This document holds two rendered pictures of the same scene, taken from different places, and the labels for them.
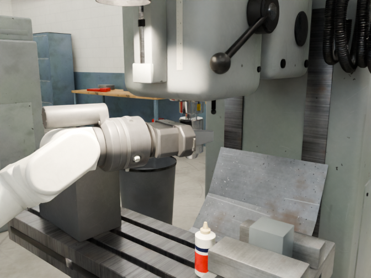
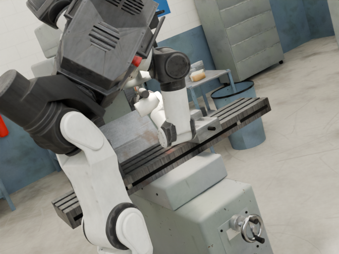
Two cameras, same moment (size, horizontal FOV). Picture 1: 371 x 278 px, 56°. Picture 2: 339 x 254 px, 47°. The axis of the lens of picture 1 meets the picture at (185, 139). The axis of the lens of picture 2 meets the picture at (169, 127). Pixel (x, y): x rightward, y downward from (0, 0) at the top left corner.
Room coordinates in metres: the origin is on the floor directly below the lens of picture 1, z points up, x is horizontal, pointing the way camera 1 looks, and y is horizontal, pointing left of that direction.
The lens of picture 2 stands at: (-0.18, 1.66, 1.55)
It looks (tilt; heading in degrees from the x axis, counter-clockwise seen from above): 15 degrees down; 294
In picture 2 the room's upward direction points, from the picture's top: 20 degrees counter-clockwise
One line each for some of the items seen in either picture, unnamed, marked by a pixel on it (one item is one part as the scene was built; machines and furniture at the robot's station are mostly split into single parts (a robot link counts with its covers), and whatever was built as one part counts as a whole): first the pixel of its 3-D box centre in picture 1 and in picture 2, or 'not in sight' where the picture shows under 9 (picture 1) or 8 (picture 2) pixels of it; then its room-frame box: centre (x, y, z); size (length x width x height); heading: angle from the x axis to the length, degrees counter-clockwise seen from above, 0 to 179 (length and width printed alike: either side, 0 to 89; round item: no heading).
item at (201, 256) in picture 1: (205, 247); not in sight; (0.62, -0.04, 1.01); 0.04 x 0.04 x 0.11
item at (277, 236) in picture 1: (271, 241); not in sight; (0.54, -0.15, 1.07); 0.06 x 0.05 x 0.06; 54
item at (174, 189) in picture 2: not in sight; (170, 173); (0.65, -0.01, 0.82); 0.50 x 0.35 x 0.12; 142
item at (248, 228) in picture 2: not in sight; (246, 226); (0.26, 0.30, 0.66); 0.16 x 0.12 x 0.12; 142
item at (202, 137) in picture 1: (200, 137); not in sight; (0.62, -0.03, 1.24); 0.06 x 0.02 x 0.03; 123
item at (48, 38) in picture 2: not in sight; (73, 29); (1.04, -0.32, 1.66); 0.80 x 0.23 x 0.20; 142
